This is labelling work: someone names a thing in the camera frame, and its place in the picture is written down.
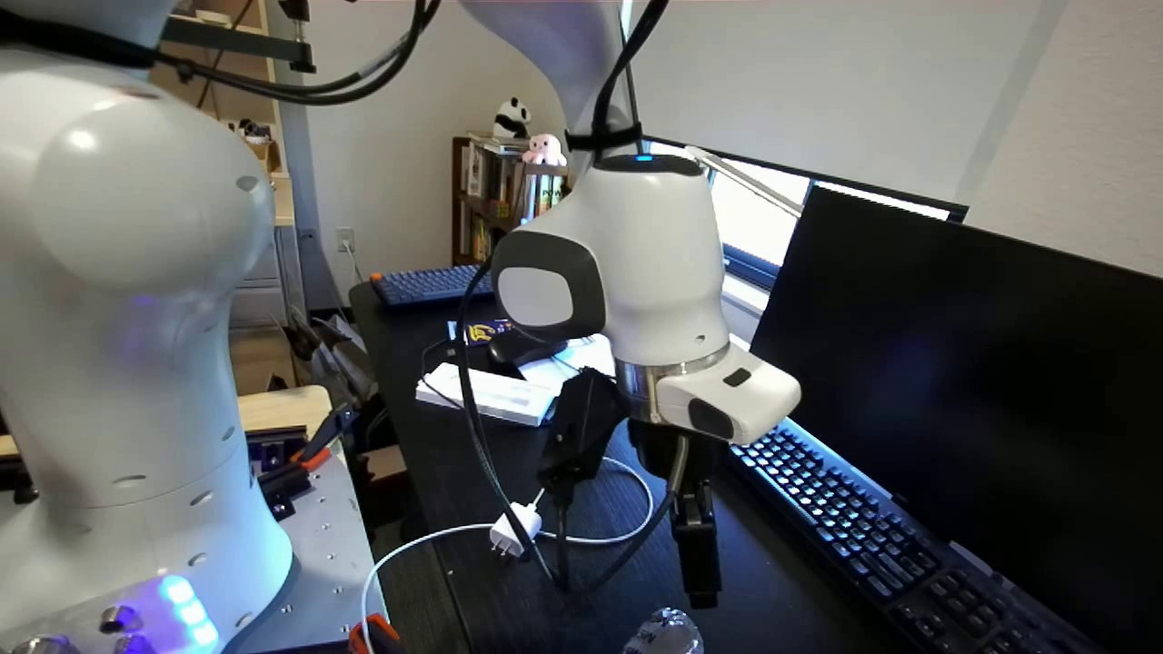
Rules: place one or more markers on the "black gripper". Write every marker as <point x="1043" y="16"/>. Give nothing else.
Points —
<point x="659" y="448"/>

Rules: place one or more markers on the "blue keyboard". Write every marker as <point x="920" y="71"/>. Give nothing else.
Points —
<point x="430" y="286"/>

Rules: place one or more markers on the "dark wooden bookshelf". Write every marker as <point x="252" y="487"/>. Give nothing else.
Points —
<point x="474" y="194"/>

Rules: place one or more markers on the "white drawer cabinet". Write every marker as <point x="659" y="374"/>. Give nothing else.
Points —
<point x="275" y="278"/>

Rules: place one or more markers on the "pink plush toy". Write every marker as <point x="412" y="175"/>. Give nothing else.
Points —
<point x="548" y="150"/>

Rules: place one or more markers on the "light wooden shelf unit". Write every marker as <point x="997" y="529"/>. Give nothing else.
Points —
<point x="261" y="121"/>

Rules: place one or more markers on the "white paper sheets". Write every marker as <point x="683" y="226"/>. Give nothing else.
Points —
<point x="483" y="391"/>

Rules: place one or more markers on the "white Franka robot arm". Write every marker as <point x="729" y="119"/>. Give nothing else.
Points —
<point x="642" y="268"/>

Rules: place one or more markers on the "white rectangular tray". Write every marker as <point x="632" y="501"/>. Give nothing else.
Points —
<point x="588" y="355"/>

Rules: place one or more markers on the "panda plush toy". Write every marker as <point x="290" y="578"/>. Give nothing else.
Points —
<point x="509" y="121"/>

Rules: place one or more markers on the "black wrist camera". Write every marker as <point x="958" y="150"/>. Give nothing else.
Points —
<point x="583" y="421"/>

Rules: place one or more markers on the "dark window frame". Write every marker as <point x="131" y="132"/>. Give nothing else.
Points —
<point x="847" y="182"/>

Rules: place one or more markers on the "white charger adapter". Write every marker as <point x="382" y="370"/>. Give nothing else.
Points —
<point x="515" y="533"/>

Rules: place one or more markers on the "black computer monitor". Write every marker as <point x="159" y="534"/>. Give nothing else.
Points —
<point x="994" y="387"/>

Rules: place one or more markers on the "grey robot mounting plate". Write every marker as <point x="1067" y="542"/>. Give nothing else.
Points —
<point x="330" y="557"/>

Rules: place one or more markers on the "beige roller blind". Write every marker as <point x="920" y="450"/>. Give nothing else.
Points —
<point x="967" y="85"/>

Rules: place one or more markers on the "black computer keyboard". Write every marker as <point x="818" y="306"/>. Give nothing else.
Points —
<point x="872" y="533"/>

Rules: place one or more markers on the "wooden board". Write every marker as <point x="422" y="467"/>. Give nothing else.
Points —
<point x="284" y="409"/>

